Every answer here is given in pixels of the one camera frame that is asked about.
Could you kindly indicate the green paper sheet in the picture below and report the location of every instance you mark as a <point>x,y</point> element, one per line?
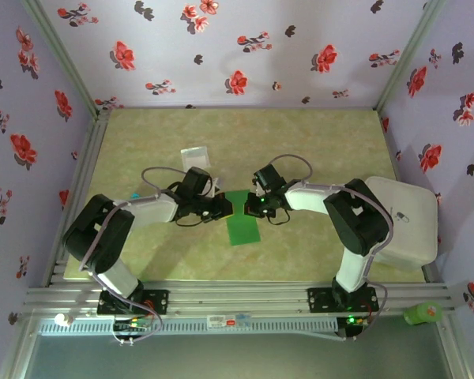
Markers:
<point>243,229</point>

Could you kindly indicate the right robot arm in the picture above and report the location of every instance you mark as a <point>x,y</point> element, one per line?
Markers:
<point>355,225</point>

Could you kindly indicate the clear plastic zip bag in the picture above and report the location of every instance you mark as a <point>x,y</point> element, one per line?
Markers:
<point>195,158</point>

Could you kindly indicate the blue snack packet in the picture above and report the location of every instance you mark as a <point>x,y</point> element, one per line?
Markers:
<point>135,196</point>

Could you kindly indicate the white barcode label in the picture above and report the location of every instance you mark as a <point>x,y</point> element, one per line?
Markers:
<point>217,321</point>

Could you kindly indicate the small blue sticker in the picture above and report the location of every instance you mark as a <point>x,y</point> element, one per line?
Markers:
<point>243,320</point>

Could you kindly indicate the white plastic storage box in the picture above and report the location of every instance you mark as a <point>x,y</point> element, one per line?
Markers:
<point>411,237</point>

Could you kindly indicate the small white knob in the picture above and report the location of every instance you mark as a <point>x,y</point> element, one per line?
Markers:
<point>64,320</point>

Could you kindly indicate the green plastic cup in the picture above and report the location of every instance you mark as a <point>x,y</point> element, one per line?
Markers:
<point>420,314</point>

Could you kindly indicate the wide aluminium frame beam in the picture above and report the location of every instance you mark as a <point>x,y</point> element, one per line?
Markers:
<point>237,296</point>

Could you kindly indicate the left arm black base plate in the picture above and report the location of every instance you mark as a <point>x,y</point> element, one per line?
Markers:
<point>158,302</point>

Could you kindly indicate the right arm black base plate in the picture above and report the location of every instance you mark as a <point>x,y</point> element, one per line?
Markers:
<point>320,300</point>

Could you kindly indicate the aluminium frame post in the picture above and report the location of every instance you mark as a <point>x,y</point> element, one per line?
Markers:
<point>414,47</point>
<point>58,47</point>

